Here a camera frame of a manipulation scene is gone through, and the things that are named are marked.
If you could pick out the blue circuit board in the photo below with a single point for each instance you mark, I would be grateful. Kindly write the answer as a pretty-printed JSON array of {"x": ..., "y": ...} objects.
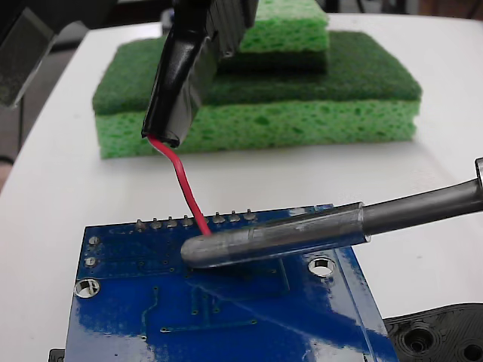
[{"x": 245, "y": 332}]

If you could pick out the black plastic bracket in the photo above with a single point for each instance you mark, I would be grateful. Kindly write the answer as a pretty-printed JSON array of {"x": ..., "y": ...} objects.
[{"x": 434, "y": 332}]

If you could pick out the brown object with black band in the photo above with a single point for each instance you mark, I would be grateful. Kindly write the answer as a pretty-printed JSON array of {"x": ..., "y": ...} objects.
[{"x": 3, "y": 177}]

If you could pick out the metal soldering iron tip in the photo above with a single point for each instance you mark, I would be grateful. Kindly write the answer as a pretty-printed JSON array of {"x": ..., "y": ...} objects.
[{"x": 283, "y": 237}]

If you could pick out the small green sponge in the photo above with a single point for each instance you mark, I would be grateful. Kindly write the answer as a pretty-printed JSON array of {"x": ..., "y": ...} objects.
[{"x": 290, "y": 34}]

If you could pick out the large green sponge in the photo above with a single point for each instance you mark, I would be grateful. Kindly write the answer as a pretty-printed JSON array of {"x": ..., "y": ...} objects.
[{"x": 302, "y": 124}]

